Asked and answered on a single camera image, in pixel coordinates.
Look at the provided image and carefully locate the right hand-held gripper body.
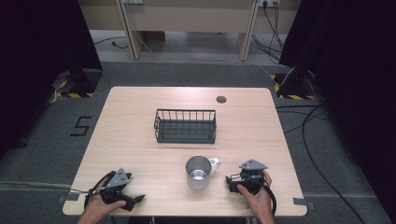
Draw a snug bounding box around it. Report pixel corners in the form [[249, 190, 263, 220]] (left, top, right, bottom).
[[231, 159, 269, 196]]

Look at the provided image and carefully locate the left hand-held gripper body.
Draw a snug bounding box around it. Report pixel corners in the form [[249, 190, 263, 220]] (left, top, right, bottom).
[[100, 167, 138, 208]]

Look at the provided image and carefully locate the silver metal cup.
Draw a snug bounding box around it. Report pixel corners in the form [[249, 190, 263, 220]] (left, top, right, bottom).
[[185, 155, 222, 190]]

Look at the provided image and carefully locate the black wire basket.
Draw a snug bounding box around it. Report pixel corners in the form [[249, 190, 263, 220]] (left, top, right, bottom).
[[153, 108, 218, 145]]

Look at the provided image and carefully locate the person's right hand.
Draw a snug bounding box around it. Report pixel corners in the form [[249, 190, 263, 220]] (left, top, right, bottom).
[[236, 169, 276, 220]]

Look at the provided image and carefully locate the person's left hand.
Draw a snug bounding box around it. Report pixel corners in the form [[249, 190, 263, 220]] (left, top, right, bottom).
[[83, 191, 127, 219]]

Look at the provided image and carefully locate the grey tape piece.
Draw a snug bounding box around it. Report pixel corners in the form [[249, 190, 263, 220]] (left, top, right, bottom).
[[57, 193, 80, 203], [292, 197, 316, 211]]

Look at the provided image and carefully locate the black stand base striped tape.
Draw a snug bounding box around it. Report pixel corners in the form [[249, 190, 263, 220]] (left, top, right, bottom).
[[51, 68, 104, 99], [270, 68, 316, 101]]

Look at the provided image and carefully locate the black curtain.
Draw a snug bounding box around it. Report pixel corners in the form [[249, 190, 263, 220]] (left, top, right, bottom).
[[0, 0, 104, 160], [279, 0, 396, 222]]

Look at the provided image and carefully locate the beige wooden desk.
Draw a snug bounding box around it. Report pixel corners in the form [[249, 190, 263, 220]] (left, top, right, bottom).
[[78, 0, 302, 62]]

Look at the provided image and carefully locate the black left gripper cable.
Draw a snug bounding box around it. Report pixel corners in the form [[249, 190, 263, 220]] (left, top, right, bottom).
[[83, 171, 117, 210]]

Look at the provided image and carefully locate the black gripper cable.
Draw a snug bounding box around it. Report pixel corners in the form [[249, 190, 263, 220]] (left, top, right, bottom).
[[262, 180, 278, 218], [83, 171, 117, 210]]

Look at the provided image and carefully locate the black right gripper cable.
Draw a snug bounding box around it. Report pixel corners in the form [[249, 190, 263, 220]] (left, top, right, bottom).
[[262, 180, 278, 218]]

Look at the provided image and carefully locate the long black floor cable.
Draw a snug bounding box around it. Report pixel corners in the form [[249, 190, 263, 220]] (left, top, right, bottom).
[[275, 104, 367, 224]]

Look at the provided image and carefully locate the short black floor cable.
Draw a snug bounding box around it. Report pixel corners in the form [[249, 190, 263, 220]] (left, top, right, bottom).
[[93, 35, 129, 50]]

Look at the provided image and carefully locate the bundle of black cables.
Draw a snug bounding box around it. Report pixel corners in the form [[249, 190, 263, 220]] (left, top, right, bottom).
[[250, 2, 286, 65]]

